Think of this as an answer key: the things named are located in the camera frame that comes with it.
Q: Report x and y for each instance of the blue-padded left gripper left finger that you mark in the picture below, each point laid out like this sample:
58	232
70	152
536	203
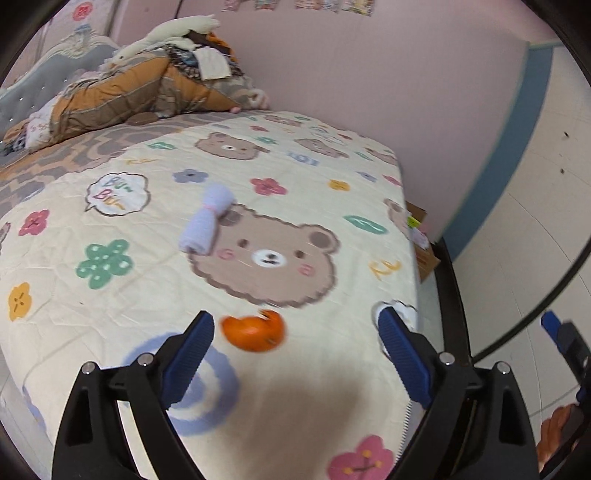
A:
91	443

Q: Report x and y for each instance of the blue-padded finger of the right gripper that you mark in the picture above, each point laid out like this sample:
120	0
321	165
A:
551	324

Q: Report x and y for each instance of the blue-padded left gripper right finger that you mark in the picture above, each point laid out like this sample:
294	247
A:
475	423

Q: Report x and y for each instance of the orange mandarin peel piece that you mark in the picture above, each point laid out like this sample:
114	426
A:
259	333

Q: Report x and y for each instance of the lavender foam fruit net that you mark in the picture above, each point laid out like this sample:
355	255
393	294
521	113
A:
198	236

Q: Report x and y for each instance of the person's right hand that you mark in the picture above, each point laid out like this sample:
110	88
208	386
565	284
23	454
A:
559	435

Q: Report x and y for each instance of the cardboard box with items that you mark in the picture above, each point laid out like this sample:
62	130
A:
427	261

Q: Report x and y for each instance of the bed with cartoon bear quilt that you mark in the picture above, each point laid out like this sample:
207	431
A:
91	271

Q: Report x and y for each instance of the orange grey folded duvet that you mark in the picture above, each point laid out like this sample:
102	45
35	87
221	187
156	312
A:
148	83

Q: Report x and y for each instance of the grey tufted headboard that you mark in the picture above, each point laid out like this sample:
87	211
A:
82	50

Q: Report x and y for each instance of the pile of clothes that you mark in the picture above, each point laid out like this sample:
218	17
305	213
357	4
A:
202	57

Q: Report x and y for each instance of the white goose plush toy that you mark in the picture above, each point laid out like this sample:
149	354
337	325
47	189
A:
175	32

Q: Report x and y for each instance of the window with frosted glass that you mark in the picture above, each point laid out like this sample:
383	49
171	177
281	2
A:
98	14

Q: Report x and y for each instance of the anime posters on wall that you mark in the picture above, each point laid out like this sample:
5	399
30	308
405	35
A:
362	7

